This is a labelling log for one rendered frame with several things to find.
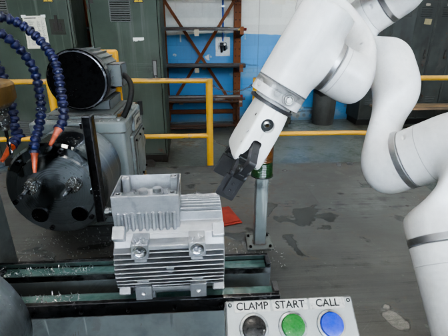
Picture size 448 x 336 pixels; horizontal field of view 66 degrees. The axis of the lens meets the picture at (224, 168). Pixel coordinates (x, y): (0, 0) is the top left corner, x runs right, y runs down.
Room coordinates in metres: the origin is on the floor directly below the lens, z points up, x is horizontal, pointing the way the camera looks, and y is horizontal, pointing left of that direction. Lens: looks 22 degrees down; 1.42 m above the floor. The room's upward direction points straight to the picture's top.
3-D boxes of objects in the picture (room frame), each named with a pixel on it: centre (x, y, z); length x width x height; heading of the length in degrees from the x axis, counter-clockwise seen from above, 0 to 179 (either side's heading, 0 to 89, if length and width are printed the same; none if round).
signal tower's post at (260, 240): (0.92, -0.11, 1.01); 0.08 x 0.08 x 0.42; 4
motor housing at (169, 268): (0.60, 0.11, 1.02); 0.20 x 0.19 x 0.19; 95
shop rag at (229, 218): (1.07, 0.03, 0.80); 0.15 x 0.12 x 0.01; 111
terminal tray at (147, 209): (0.60, 0.14, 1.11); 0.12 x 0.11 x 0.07; 95
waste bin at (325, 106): (5.55, -1.61, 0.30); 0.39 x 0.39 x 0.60
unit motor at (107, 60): (1.22, 0.42, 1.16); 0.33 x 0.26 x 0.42; 4
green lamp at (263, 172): (0.92, -0.11, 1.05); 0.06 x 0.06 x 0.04
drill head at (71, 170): (0.91, 0.43, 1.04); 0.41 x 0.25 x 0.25; 4
